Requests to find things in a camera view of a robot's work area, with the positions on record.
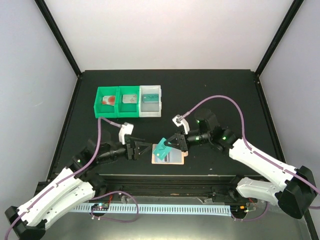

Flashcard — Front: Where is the teal vip card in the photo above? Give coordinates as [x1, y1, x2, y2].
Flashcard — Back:
[142, 93, 160, 104]
[152, 137, 172, 162]

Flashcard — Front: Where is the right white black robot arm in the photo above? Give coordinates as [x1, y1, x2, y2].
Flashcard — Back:
[163, 109, 318, 219]

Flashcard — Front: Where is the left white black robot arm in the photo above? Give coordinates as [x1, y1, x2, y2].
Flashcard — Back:
[5, 136, 152, 240]

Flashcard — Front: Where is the teal VIP card in bin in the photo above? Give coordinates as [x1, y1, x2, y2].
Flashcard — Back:
[142, 93, 160, 104]

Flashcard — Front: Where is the white floral card in bin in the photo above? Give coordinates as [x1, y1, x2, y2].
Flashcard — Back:
[122, 94, 138, 104]

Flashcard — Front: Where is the white translucent plastic bin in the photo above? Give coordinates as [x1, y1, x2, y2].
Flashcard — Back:
[138, 85, 162, 118]

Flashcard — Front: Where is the middle green plastic bin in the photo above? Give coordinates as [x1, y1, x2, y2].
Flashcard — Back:
[116, 85, 140, 118]

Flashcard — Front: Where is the green plastic bin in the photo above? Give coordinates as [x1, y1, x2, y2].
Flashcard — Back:
[93, 86, 118, 118]
[116, 85, 140, 118]

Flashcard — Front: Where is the left green plastic bin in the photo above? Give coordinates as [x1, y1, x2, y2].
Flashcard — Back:
[93, 86, 118, 118]

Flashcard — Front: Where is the left small circuit board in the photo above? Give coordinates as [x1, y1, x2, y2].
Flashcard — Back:
[91, 203, 109, 211]

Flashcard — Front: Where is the small circuit board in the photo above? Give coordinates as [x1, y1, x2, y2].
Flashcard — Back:
[91, 203, 109, 211]
[230, 205, 251, 213]

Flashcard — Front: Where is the right small circuit board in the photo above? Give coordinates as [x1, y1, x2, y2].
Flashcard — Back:
[230, 205, 251, 213]

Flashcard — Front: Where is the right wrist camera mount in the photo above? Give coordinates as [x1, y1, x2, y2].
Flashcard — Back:
[172, 114, 190, 135]

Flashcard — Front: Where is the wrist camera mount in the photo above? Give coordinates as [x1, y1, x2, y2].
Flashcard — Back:
[172, 114, 190, 135]
[118, 122, 134, 145]

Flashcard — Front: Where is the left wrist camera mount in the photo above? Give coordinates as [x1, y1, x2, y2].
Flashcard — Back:
[118, 122, 134, 145]

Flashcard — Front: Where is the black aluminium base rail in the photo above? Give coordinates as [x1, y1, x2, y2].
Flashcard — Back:
[98, 174, 245, 199]

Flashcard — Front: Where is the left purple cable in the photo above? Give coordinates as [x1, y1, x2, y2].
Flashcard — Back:
[4, 116, 140, 240]

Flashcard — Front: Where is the light blue slotted cable duct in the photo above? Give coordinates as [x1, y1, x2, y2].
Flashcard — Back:
[70, 203, 231, 217]

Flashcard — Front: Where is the left black frame post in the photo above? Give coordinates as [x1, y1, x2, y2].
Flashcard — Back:
[34, 0, 82, 77]

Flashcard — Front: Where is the black frame post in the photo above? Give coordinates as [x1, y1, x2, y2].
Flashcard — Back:
[255, 0, 304, 77]
[34, 0, 82, 77]

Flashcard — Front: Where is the right black frame post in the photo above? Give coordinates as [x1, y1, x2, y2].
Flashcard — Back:
[255, 0, 304, 77]

